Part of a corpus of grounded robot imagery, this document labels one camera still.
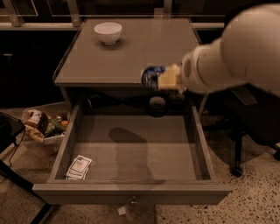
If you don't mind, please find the white ceramic bowl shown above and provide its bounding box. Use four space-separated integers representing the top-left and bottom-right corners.
94 22 123 45

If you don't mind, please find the grey cabinet with glass top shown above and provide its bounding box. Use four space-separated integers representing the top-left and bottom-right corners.
53 18 200 109

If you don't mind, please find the black tape roll front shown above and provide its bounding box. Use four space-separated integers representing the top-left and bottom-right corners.
146 95 168 117

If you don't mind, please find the black side table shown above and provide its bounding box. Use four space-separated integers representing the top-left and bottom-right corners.
0 112 52 224

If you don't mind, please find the open grey top drawer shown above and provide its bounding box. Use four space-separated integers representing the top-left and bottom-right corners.
33 94 232 205

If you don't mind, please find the white paper packets stack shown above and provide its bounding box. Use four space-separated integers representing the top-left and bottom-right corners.
66 155 92 179

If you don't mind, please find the blue pepsi can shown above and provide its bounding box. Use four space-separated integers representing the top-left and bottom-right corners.
141 66 167 90

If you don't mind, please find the black tape roll back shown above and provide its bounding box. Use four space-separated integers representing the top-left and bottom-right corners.
168 92 186 111

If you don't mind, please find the small drawer key tag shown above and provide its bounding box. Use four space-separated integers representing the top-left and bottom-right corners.
117 196 137 216

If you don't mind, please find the black cable bundle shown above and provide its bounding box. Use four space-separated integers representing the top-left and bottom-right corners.
86 92 148 109

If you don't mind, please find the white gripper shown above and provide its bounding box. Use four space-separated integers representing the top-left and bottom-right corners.
157 38 245 95

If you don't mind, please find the black hanging cable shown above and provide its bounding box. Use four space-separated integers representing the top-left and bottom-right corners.
6 128 26 168

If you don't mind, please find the black tape roll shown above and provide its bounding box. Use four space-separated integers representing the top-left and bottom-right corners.
168 92 186 111
146 95 168 117

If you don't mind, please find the white bin of snacks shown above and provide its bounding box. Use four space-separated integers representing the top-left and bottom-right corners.
21 101 71 152

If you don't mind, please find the black office chair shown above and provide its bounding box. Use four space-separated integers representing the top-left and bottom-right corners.
204 85 280 177

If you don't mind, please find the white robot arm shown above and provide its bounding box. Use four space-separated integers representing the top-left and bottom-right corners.
158 3 280 96

